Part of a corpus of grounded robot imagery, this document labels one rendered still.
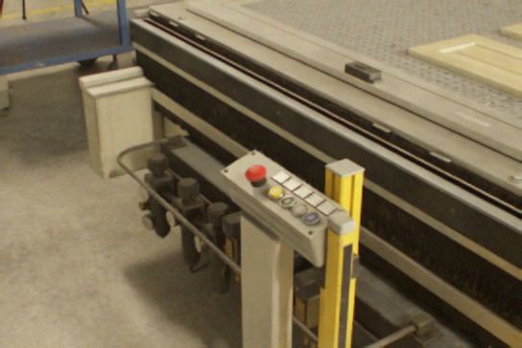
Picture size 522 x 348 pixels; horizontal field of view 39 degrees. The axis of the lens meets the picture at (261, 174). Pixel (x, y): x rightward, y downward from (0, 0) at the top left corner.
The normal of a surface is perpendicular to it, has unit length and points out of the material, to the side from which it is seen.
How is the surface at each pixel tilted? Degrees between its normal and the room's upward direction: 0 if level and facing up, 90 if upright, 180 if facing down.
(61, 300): 0
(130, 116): 90
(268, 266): 90
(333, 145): 90
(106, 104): 90
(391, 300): 0
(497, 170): 0
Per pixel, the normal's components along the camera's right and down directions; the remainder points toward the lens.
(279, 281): 0.55, 0.38
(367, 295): 0.00, -0.89
